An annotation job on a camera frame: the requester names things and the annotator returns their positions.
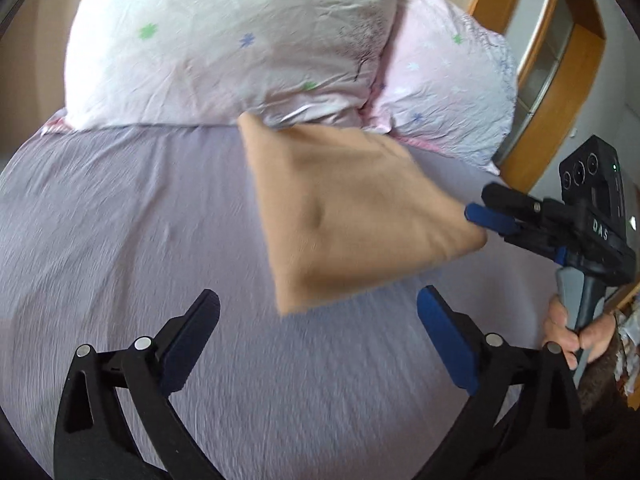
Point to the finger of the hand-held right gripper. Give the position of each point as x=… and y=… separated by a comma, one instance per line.
x=495, y=210

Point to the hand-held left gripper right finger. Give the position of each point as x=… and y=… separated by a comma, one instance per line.
x=452, y=342

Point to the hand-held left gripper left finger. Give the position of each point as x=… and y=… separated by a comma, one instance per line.
x=180, y=347

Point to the tan cloth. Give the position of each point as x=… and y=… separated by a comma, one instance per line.
x=350, y=205

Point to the person's right forearm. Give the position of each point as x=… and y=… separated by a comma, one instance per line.
x=607, y=385

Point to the person's right hand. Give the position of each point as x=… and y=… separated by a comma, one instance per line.
x=575, y=335

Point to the lilac bed sheet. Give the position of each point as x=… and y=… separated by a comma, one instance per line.
x=225, y=285

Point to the pink flower-print pillow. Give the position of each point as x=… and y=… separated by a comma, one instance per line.
x=442, y=75

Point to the white flower-print pillow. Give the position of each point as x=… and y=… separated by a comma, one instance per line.
x=225, y=45

